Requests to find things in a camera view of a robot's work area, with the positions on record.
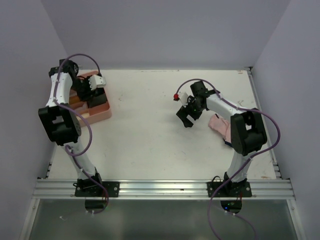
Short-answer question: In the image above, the orange rolled garment in tray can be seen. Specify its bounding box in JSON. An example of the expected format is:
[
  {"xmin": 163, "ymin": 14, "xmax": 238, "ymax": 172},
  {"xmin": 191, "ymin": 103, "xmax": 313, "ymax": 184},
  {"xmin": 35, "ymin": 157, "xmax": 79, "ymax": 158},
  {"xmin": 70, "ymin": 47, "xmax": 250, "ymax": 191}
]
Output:
[{"xmin": 69, "ymin": 95, "xmax": 81, "ymax": 105}]

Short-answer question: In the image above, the aluminium mounting rail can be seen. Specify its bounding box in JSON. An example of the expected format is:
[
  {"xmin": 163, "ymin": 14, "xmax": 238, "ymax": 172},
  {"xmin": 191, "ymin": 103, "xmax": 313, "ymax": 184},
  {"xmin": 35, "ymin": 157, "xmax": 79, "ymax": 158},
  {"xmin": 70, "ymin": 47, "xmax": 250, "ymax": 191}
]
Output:
[{"xmin": 32, "ymin": 179, "xmax": 295, "ymax": 200}]

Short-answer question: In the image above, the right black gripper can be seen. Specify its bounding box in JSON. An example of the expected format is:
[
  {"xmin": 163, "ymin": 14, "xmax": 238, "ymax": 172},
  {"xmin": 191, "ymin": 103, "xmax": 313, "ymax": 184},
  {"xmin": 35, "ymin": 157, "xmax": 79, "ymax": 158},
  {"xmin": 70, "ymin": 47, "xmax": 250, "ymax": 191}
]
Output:
[{"xmin": 176, "ymin": 94, "xmax": 205, "ymax": 127}]

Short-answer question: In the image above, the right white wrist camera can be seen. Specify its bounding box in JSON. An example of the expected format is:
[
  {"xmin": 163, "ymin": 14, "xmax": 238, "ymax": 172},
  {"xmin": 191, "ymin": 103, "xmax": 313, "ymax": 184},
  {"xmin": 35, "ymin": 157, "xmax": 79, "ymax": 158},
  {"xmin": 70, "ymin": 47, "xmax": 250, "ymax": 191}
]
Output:
[{"xmin": 173, "ymin": 92, "xmax": 189, "ymax": 107}]

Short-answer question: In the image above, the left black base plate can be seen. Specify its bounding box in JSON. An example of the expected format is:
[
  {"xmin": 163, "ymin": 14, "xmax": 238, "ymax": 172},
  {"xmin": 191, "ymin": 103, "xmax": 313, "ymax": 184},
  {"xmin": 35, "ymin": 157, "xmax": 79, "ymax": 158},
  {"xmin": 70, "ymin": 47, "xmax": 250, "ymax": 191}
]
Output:
[{"xmin": 73, "ymin": 181, "xmax": 120, "ymax": 198}]

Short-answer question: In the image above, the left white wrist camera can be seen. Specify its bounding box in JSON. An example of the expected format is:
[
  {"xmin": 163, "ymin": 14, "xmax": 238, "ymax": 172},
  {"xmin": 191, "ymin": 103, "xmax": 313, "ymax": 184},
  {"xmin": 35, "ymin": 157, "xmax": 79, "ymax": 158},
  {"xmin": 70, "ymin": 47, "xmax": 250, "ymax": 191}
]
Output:
[{"xmin": 88, "ymin": 74, "xmax": 106, "ymax": 91}]

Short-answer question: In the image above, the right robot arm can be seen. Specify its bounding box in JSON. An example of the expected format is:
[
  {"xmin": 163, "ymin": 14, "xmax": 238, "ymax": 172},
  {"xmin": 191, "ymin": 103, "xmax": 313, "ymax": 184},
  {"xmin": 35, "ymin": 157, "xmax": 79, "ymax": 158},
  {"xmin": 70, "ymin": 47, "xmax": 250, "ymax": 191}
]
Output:
[{"xmin": 173, "ymin": 78, "xmax": 267, "ymax": 197}]

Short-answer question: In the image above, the olive green underwear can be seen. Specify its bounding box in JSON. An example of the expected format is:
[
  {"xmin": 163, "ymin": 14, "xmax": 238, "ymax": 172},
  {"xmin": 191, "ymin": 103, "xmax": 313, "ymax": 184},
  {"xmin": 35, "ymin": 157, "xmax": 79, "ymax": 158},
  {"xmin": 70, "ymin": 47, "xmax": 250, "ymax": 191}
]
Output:
[{"xmin": 87, "ymin": 93, "xmax": 107, "ymax": 109}]

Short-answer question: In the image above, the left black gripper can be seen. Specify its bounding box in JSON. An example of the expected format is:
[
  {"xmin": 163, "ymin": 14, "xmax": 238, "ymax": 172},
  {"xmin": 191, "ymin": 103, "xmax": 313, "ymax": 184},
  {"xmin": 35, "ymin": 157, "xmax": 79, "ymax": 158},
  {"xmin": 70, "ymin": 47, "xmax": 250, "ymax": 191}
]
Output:
[{"xmin": 70, "ymin": 75, "xmax": 98, "ymax": 102}]

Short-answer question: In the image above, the pink underwear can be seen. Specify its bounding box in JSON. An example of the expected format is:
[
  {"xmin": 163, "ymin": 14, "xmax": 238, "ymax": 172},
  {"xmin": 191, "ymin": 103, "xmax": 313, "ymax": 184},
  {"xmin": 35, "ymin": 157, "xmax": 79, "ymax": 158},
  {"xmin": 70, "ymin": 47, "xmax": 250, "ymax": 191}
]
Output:
[{"xmin": 208, "ymin": 114, "xmax": 232, "ymax": 147}]

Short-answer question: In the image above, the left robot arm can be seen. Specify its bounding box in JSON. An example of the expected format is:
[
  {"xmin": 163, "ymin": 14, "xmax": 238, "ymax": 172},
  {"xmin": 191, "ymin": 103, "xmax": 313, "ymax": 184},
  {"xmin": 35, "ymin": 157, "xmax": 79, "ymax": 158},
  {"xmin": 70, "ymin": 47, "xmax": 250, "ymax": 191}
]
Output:
[{"xmin": 38, "ymin": 58, "xmax": 105, "ymax": 197}]

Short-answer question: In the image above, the pink divided organizer tray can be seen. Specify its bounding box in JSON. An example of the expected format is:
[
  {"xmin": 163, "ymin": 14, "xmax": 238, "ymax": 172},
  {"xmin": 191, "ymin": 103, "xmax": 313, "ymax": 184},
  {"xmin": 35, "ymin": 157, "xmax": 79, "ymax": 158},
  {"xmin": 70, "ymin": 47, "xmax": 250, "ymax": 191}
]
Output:
[{"xmin": 69, "ymin": 70, "xmax": 112, "ymax": 124}]

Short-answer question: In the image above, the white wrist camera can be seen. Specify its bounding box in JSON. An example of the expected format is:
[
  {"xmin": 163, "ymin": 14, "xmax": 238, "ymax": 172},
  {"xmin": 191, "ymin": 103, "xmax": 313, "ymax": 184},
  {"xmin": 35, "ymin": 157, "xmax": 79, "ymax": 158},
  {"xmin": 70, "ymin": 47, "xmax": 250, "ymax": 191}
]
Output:
[
  {"xmin": 173, "ymin": 92, "xmax": 189, "ymax": 107},
  {"xmin": 88, "ymin": 74, "xmax": 106, "ymax": 91}
]

